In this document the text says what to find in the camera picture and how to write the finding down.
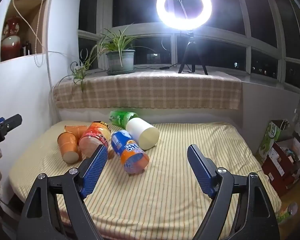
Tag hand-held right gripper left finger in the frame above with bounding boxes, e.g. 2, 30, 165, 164
18, 144, 108, 240

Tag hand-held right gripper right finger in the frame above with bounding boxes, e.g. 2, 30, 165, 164
187, 144, 281, 240

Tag blue and orange printed cup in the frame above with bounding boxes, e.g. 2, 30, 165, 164
111, 130, 150, 175

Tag red and orange printed cup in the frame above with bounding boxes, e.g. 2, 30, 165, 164
79, 120, 112, 159

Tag plain orange paper cup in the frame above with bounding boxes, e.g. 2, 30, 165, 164
64, 125, 88, 140
57, 131, 80, 164

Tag white cup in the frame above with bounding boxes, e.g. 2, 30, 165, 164
125, 117, 160, 151

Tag striped yellow bed sheet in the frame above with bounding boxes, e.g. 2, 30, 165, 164
8, 121, 282, 239

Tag green soda bottle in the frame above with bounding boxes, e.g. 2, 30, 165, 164
108, 110, 138, 128

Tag grey bed headboard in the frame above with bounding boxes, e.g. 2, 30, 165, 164
48, 87, 243, 130

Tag green carton box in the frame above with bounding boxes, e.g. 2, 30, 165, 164
258, 120, 287, 164

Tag dark small bottles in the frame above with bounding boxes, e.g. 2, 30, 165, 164
20, 41, 32, 57

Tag red and white vase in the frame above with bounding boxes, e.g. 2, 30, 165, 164
0, 16, 22, 61

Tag red cardboard box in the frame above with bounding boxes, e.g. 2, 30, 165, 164
261, 135, 300, 197

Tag green snack packet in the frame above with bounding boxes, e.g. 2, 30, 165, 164
276, 201, 299, 225

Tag checked beige blanket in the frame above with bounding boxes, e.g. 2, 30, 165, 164
52, 70, 242, 111

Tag plant pot saucer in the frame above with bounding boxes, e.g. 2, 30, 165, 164
106, 67, 138, 76

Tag grey plant pot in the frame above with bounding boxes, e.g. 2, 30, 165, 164
105, 49, 136, 72

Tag black tripod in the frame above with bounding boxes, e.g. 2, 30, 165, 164
177, 31, 208, 76

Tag spider plant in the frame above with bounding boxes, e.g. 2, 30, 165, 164
59, 23, 154, 93

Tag white cable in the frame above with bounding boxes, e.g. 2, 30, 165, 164
12, 0, 54, 88

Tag beaded cord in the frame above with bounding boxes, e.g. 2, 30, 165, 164
33, 0, 50, 67

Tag wooden wall shelf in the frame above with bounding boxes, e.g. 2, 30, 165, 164
0, 0, 50, 63

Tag black power cable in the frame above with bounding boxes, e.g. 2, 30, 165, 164
133, 63, 178, 71

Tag ring light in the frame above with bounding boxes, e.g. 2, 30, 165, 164
156, 0, 213, 34

